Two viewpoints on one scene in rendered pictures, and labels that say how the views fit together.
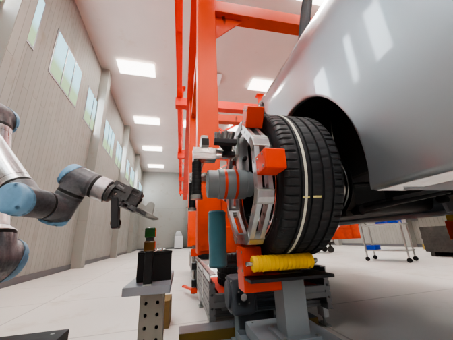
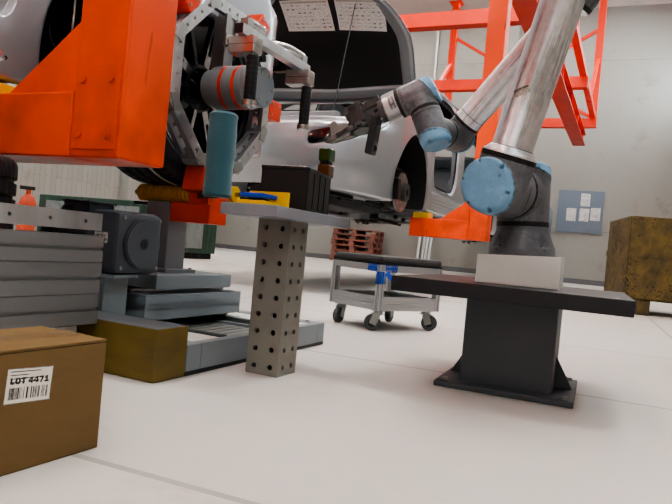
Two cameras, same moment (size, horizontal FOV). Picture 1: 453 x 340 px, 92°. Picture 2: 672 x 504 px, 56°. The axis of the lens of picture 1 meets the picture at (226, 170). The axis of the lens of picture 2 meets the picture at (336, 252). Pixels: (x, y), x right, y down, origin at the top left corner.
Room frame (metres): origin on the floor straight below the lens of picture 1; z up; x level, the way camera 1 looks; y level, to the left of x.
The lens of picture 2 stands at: (2.44, 1.53, 0.36)
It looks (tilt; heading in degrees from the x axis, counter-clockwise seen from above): 1 degrees down; 217
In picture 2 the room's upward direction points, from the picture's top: 5 degrees clockwise
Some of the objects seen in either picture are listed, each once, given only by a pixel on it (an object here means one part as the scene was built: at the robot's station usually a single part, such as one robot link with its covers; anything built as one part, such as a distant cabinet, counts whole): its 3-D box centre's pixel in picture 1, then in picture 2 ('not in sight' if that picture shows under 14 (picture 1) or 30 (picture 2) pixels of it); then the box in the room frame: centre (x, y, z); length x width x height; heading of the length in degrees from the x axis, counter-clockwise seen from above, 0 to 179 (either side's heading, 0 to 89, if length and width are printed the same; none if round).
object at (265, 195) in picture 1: (243, 184); (219, 88); (1.02, -0.08, 0.85); 0.54 x 0.07 x 0.54; 12
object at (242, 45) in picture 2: (197, 177); (245, 45); (1.14, 0.16, 0.93); 0.09 x 0.05 x 0.05; 102
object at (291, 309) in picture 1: (290, 307); (164, 242); (1.05, -0.25, 0.32); 0.40 x 0.30 x 0.28; 12
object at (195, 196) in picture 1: (196, 179); (304, 107); (0.80, 0.11, 0.83); 0.04 x 0.04 x 0.16
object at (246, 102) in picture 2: (192, 195); (251, 79); (1.14, 0.19, 0.83); 0.04 x 0.04 x 0.16
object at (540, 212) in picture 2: not in sight; (522, 192); (0.63, 0.84, 0.57); 0.17 x 0.15 x 0.18; 178
